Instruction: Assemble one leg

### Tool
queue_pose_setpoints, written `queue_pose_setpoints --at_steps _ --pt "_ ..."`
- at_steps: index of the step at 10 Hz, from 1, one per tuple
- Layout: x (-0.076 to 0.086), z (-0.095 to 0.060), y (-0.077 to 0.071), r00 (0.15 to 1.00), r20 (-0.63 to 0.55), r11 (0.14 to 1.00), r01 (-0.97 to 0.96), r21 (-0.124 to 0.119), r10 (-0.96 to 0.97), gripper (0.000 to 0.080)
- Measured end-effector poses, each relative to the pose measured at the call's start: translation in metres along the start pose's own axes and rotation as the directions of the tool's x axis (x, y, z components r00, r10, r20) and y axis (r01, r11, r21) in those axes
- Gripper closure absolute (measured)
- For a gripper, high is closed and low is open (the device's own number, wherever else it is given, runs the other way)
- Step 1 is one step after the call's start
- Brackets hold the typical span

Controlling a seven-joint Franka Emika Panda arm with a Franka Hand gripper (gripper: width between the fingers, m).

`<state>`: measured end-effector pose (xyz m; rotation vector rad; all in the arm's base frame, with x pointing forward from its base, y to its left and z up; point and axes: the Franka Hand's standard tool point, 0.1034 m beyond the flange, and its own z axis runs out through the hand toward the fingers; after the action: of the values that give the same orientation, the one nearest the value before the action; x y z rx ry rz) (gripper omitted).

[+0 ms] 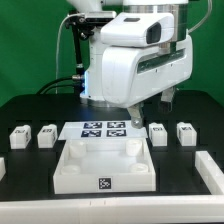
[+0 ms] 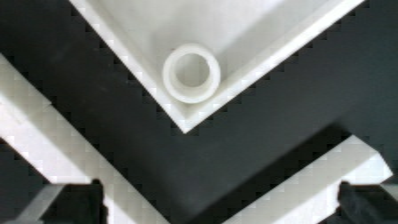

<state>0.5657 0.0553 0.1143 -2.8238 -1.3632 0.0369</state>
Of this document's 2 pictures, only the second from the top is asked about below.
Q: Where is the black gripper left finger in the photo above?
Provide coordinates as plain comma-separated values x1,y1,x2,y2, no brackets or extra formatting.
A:
11,179,107,224

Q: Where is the white square tabletop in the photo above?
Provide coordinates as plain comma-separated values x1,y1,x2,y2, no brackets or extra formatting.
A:
69,0,364,132

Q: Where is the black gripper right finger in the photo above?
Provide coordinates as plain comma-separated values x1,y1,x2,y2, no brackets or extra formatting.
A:
338,182,398,224

